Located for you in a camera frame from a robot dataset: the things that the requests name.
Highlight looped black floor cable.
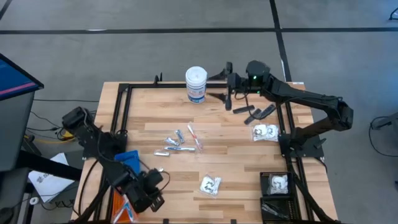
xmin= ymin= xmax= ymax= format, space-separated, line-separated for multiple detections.
xmin=368 ymin=115 xmax=398 ymax=158

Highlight white wipes canister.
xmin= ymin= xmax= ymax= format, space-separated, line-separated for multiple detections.
xmin=185 ymin=65 xmax=208 ymax=105

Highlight black mesh plastic bin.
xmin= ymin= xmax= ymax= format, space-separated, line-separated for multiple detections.
xmin=259 ymin=171 xmax=295 ymax=197
xmin=259 ymin=195 xmax=301 ymax=224

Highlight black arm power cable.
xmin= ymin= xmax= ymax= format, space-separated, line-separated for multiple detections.
xmin=77 ymin=158 xmax=105 ymax=217

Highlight black monitor stand beam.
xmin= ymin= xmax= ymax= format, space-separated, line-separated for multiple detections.
xmin=17 ymin=150 xmax=83 ymax=182

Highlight dark monitor with blue screen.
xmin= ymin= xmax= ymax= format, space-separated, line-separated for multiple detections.
xmin=0 ymin=52 xmax=45 ymax=172

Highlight grey floor stand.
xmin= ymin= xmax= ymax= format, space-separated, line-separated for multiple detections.
xmin=371 ymin=112 xmax=398 ymax=131

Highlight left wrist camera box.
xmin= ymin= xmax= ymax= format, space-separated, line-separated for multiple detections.
xmin=142 ymin=169 xmax=165 ymax=189

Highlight black cable bundle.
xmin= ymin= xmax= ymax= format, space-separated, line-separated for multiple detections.
xmin=26 ymin=110 xmax=75 ymax=141

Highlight red toothbrush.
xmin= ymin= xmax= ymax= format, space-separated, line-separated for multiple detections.
xmin=187 ymin=122 xmax=203 ymax=152

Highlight white paper sheet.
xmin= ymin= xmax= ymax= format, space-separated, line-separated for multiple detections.
xmin=27 ymin=152 xmax=76 ymax=203

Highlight orange plastic bin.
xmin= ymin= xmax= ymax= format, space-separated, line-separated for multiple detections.
xmin=111 ymin=189 xmax=139 ymax=224

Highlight black comb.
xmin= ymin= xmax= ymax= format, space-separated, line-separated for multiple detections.
xmin=262 ymin=201 xmax=290 ymax=220
xmin=243 ymin=108 xmax=262 ymax=126
xmin=232 ymin=105 xmax=256 ymax=115
xmin=256 ymin=103 xmax=277 ymax=121

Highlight blue plastic bin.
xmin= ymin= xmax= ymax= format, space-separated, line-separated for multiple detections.
xmin=114 ymin=150 xmax=141 ymax=175

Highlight blue toothbrush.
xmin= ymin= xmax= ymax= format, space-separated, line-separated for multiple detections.
xmin=164 ymin=146 xmax=197 ymax=152
xmin=121 ymin=194 xmax=139 ymax=222
xmin=112 ymin=207 xmax=128 ymax=224

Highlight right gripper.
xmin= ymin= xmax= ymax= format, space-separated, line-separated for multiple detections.
xmin=206 ymin=61 xmax=249 ymax=111

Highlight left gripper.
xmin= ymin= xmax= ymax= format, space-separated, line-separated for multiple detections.
xmin=126 ymin=179 xmax=165 ymax=214

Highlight vanity pack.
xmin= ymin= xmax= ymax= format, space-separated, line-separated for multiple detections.
xmin=253 ymin=123 xmax=269 ymax=142
xmin=266 ymin=124 xmax=280 ymax=143
xmin=199 ymin=175 xmax=222 ymax=198
xmin=267 ymin=174 xmax=289 ymax=195

